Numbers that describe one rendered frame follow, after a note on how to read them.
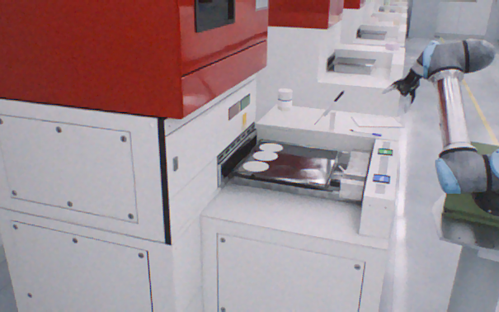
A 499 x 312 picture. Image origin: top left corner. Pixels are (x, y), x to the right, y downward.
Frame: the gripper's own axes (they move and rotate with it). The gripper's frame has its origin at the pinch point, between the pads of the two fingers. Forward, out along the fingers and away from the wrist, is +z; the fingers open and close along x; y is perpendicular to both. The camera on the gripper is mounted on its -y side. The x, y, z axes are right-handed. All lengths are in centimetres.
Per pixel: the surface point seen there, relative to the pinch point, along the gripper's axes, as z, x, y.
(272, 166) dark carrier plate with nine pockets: 18, -5, 81
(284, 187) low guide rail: 20, 4, 83
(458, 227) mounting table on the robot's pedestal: -8, 57, 66
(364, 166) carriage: 7, 17, 53
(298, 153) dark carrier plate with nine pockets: 18, -6, 63
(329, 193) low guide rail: 11, 18, 77
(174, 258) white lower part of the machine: 29, 4, 134
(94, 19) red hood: -23, -46, 144
